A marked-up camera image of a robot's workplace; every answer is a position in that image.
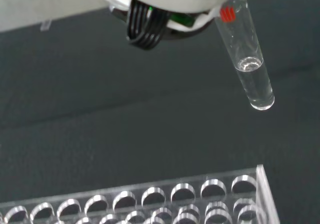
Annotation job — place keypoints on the clear plastic cloth clip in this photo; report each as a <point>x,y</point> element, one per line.
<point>46,25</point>

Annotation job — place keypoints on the black bench cloth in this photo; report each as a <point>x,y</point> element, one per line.
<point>125,109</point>

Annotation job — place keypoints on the clear plastic test tube rack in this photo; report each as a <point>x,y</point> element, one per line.
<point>155,199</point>

